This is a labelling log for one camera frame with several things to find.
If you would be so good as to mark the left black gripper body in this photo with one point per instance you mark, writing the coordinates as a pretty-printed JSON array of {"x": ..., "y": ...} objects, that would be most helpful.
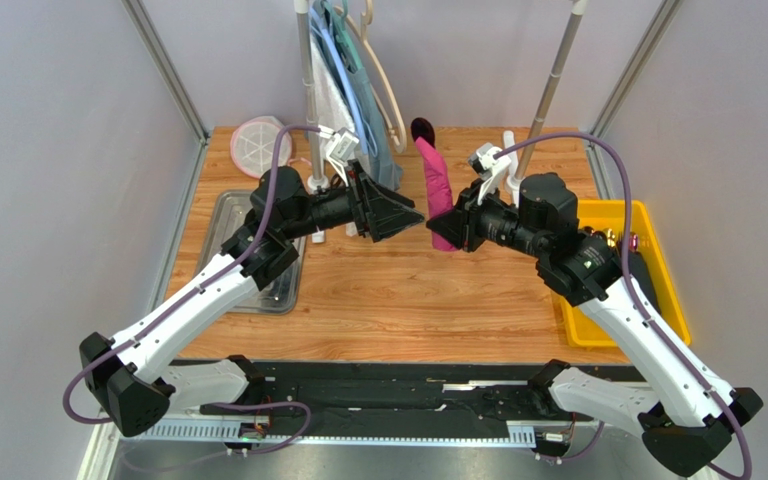
[{"x": 341, "y": 206}]

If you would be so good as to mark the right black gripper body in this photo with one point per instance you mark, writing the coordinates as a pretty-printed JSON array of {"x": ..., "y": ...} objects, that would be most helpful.
[{"x": 468, "y": 222}]

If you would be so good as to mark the pink paper napkin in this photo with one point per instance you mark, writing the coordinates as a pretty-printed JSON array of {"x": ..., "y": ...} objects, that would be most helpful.
[{"x": 438, "y": 186}]

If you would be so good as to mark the purple metal spoon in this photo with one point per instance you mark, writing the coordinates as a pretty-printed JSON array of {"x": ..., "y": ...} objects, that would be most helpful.
[{"x": 421, "y": 128}]

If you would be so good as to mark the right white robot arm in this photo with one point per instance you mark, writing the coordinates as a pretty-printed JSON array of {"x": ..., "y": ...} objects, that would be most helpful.
[{"x": 688, "y": 415}]

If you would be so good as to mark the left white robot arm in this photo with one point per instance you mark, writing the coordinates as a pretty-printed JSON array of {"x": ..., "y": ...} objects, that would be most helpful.
[{"x": 130, "y": 373}]

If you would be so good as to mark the left rack pole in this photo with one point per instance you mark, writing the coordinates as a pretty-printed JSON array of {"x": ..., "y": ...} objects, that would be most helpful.
[{"x": 317, "y": 181}]

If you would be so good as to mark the blue grey hanging cloth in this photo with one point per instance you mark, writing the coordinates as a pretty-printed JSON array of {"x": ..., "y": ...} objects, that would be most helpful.
[{"x": 362, "y": 76}]

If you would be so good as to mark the blue clothes hanger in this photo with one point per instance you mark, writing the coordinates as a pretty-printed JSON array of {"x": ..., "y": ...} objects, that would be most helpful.
[{"x": 322, "y": 16}]

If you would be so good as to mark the beige clothes hanger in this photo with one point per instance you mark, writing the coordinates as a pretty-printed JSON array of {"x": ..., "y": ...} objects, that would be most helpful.
[{"x": 389, "y": 109}]

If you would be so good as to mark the white lace cloth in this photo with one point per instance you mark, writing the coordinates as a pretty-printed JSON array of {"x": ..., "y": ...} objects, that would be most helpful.
[{"x": 332, "y": 109}]

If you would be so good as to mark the pink white mesh basket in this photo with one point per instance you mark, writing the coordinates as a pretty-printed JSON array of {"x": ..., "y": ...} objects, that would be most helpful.
[{"x": 253, "y": 143}]

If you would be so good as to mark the yellow plastic bin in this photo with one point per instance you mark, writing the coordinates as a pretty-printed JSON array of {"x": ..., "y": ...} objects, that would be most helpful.
[{"x": 648, "y": 267}]

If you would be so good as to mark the pink gold utensil in bin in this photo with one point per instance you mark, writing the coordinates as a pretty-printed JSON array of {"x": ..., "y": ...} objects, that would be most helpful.
[{"x": 614, "y": 239}]

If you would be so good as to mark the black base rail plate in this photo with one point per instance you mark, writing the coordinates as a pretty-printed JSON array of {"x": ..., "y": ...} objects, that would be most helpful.
[{"x": 398, "y": 401}]

